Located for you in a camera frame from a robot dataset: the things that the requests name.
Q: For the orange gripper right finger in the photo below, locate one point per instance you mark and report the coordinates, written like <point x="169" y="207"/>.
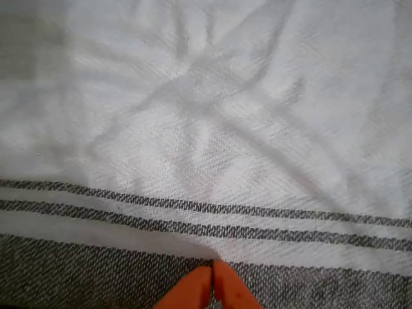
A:
<point x="231" y="289"/>

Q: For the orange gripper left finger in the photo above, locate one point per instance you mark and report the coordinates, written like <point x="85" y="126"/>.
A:
<point x="193" y="289"/>

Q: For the white striped towel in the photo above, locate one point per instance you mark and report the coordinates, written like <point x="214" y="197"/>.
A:
<point x="206" y="128"/>

